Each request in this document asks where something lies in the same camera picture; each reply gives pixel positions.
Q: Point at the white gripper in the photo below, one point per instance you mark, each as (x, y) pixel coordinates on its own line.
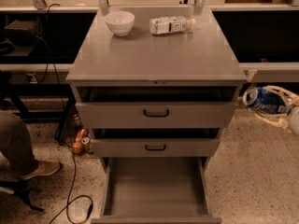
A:
(294, 120)

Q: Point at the blue pepsi can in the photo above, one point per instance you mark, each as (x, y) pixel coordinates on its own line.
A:
(260, 99)

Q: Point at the grey drawer cabinet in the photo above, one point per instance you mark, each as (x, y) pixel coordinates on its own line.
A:
(197, 57)

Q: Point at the grey bottom drawer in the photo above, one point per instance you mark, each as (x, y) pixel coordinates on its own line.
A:
(165, 190)

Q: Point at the grey drawer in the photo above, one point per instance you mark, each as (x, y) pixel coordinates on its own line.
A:
(190, 107)
(185, 142)
(165, 190)

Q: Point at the grey middle drawer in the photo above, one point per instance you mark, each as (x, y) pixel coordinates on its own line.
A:
(185, 142)

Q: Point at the grey top drawer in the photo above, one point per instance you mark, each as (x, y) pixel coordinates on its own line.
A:
(190, 107)

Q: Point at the orange can on floor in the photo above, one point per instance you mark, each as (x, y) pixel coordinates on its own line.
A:
(86, 141)

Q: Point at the red can on floor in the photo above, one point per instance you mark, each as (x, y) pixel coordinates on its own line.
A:
(83, 132)

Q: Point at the clear plastic water bottle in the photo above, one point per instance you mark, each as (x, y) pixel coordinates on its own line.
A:
(170, 25)

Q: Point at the white ceramic bowl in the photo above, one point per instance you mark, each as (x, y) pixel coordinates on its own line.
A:
(120, 23)

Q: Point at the tan shoe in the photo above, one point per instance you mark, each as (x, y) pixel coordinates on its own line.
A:
(44, 168)

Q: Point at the person's leg brown trousers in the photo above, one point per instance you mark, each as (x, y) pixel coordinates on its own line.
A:
(15, 145)

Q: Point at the black office chair base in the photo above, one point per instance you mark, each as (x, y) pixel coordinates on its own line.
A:
(19, 189)

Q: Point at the dark box on shelf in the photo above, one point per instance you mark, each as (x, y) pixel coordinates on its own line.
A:
(23, 33)

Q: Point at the black top drawer handle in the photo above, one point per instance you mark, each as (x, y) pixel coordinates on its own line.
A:
(162, 114)

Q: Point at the black drawer handle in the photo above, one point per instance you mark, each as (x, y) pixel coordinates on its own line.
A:
(155, 148)
(162, 114)

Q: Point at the black middle drawer handle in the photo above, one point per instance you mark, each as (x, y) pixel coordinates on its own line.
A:
(155, 148)

